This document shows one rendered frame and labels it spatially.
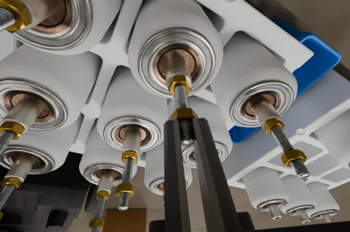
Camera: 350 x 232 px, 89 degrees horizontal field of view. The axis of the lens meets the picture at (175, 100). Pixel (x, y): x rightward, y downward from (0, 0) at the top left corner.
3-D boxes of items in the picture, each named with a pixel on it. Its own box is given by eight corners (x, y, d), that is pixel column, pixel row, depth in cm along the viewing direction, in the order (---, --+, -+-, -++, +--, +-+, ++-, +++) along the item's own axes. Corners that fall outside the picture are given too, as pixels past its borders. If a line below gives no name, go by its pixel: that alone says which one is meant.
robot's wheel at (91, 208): (108, 167, 76) (95, 221, 61) (95, 164, 74) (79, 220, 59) (122, 140, 65) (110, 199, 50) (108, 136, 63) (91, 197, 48)
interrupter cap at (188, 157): (216, 166, 32) (217, 170, 31) (175, 163, 30) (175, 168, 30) (235, 140, 27) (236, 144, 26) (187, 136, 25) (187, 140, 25)
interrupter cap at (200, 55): (225, 74, 19) (227, 77, 18) (164, 104, 21) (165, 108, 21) (193, 7, 14) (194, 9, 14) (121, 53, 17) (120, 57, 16)
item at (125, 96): (115, 77, 39) (91, 148, 25) (124, 37, 33) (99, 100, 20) (157, 89, 42) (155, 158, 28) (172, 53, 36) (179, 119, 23)
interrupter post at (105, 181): (109, 168, 30) (104, 188, 27) (117, 173, 31) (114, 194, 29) (97, 171, 30) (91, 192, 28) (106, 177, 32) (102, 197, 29)
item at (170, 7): (205, 22, 33) (238, 77, 19) (161, 49, 35) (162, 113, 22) (179, -35, 27) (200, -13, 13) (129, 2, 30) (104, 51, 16)
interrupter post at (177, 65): (192, 68, 18) (198, 87, 16) (172, 78, 19) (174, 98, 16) (180, 48, 17) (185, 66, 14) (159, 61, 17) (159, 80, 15)
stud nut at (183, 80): (176, 71, 14) (176, 77, 14) (194, 79, 15) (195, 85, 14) (165, 89, 15) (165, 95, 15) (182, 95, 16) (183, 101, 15)
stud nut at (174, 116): (180, 102, 12) (181, 112, 11) (201, 111, 12) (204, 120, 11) (166, 121, 13) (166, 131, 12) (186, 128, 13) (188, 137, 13)
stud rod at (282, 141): (262, 110, 20) (301, 174, 15) (270, 110, 20) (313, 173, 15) (259, 116, 21) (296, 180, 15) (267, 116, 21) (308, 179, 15)
